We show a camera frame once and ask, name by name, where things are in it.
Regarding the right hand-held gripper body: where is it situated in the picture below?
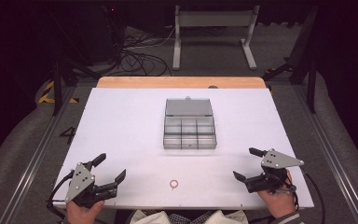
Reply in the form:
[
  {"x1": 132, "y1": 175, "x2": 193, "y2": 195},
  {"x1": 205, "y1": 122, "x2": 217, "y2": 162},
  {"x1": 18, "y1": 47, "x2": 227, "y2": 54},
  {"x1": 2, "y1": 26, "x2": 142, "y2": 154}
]
[{"x1": 244, "y1": 148, "x2": 305, "y2": 193}]

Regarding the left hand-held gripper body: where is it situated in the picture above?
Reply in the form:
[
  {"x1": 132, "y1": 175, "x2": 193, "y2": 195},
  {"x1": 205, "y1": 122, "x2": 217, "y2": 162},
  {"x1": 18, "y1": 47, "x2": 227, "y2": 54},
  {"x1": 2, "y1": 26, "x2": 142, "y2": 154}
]
[{"x1": 64, "y1": 161, "x2": 119, "y2": 209}]

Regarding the person's left hand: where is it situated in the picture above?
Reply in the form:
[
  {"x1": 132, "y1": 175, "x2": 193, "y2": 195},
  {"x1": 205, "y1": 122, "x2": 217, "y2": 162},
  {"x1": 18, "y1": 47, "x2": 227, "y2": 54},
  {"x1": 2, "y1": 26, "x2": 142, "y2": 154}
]
[{"x1": 66, "y1": 200, "x2": 106, "y2": 224}]

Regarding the person's right hand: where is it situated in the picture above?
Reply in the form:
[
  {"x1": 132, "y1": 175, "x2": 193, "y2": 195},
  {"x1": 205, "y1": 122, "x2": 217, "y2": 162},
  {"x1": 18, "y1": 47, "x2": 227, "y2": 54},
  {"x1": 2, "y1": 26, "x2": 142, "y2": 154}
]
[{"x1": 257, "y1": 169, "x2": 296, "y2": 219}]

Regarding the person's white patterned clothing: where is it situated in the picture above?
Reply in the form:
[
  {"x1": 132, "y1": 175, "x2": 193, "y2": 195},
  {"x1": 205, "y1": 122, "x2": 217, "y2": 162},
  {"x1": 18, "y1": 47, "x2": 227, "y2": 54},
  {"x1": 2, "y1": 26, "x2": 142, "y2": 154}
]
[{"x1": 130, "y1": 209, "x2": 250, "y2": 224}]

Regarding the clear plastic compartment box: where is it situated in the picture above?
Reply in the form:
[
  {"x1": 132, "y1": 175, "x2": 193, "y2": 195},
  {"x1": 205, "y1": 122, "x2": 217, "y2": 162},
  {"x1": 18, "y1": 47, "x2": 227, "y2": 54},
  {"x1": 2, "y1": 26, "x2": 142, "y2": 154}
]
[{"x1": 162, "y1": 96, "x2": 218, "y2": 150}]

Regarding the black tripod stand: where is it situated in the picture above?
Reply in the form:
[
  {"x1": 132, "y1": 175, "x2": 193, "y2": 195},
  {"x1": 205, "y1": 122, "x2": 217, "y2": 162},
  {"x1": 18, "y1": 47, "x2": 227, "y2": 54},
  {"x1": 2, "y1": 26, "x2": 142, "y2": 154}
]
[
  {"x1": 261, "y1": 5, "x2": 321, "y2": 115},
  {"x1": 45, "y1": 7, "x2": 102, "y2": 117}
]

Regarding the yellow black floor tape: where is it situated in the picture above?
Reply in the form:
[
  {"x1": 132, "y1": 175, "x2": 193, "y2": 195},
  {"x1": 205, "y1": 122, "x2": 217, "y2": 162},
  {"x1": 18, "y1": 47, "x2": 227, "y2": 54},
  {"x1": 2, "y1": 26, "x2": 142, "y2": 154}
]
[{"x1": 36, "y1": 79, "x2": 80, "y2": 105}]

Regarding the black computer tower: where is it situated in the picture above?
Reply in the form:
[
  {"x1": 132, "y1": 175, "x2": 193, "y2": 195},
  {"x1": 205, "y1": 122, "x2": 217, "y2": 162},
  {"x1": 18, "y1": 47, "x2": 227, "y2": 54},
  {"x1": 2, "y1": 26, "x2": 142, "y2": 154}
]
[{"x1": 97, "y1": 5, "x2": 128, "y2": 64}]

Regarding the white metal stand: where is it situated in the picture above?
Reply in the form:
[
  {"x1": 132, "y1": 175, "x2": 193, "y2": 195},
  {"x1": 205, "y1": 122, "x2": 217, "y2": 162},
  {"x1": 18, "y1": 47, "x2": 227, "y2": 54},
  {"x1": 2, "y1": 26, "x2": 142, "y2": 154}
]
[{"x1": 172, "y1": 5, "x2": 261, "y2": 71}]

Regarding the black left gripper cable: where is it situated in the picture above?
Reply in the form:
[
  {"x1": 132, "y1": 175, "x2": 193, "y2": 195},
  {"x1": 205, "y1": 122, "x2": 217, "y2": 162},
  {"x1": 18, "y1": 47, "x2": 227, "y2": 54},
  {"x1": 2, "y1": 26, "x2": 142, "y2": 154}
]
[{"x1": 46, "y1": 170, "x2": 76, "y2": 220}]

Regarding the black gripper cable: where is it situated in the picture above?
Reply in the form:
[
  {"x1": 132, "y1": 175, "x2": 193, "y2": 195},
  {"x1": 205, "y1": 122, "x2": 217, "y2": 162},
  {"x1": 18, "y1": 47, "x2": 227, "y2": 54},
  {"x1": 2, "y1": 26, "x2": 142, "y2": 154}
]
[
  {"x1": 302, "y1": 172, "x2": 327, "y2": 224},
  {"x1": 46, "y1": 170, "x2": 76, "y2": 220}
]

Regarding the metal floor rail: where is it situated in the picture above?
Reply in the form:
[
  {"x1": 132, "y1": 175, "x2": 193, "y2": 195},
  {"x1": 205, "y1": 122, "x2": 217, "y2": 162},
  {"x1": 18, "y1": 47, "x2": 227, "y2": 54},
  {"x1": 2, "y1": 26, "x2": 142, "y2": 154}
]
[
  {"x1": 0, "y1": 86, "x2": 77, "y2": 224},
  {"x1": 293, "y1": 83, "x2": 358, "y2": 224}
]

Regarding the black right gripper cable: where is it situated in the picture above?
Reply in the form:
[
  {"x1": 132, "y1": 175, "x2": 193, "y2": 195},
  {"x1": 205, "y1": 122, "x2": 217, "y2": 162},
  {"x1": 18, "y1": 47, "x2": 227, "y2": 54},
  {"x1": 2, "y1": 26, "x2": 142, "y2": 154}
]
[{"x1": 302, "y1": 172, "x2": 327, "y2": 224}]

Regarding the tangle of black floor cables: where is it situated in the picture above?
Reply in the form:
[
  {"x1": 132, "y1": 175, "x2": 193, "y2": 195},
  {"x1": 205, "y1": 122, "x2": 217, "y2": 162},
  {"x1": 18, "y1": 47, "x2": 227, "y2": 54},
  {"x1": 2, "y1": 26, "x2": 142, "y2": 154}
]
[{"x1": 113, "y1": 26, "x2": 181, "y2": 77}]

